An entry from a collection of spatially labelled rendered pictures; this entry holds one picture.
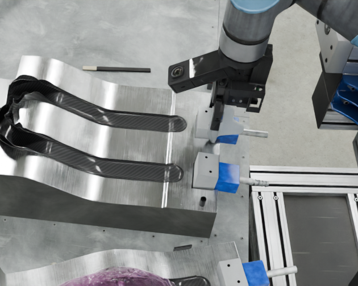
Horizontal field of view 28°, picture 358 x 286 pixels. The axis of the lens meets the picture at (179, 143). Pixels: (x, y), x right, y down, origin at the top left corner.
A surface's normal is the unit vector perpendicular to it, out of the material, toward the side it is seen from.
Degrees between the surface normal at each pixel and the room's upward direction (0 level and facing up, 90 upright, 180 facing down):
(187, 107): 0
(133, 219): 90
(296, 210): 0
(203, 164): 7
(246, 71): 90
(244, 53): 90
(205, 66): 33
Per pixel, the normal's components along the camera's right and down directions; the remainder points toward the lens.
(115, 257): 0.26, -0.60
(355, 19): -0.57, 0.31
